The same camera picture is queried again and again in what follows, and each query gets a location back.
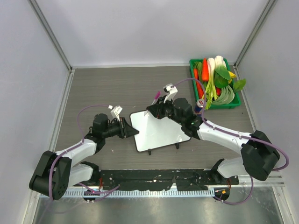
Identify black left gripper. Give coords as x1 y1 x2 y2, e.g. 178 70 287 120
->
102 117 138 138

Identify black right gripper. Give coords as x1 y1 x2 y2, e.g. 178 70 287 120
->
147 95 184 126

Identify magenta capped white marker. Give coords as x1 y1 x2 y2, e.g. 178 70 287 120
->
144 91 161 116

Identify white whiteboard black frame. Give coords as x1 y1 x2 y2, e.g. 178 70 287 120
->
129 111 191 152

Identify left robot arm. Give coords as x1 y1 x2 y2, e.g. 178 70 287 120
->
29 113 139 200

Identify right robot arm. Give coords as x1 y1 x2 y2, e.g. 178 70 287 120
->
147 98 280 184

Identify blue silver drink can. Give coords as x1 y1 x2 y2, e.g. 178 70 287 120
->
194 99 205 116

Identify small orange carrot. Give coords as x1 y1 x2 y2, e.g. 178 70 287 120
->
193 68 204 99

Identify green celery stalks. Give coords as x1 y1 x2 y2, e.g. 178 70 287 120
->
201 79 217 110

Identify large orange carrot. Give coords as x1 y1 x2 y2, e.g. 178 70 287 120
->
201 58 209 82

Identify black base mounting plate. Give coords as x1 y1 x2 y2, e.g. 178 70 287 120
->
100 169 239 191

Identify red chili pepper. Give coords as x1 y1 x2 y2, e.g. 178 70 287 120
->
215 87 221 97

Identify white green bok choy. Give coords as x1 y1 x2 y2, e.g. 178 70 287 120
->
207 56 232 89

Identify pale green bok choy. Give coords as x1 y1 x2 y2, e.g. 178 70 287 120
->
212 85 235 105

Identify yellow pepper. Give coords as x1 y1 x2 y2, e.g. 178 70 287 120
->
228 71 236 84

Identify green leaf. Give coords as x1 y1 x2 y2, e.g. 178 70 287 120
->
233 79 246 93

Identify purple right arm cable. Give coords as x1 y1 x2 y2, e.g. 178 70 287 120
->
171 78 290 205

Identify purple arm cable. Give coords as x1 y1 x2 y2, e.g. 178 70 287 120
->
48 105 121 202
171 78 290 205

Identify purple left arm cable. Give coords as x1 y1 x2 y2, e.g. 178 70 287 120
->
48 105 121 202

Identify white slotted cable duct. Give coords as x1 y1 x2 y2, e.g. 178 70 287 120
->
40 188 215 198

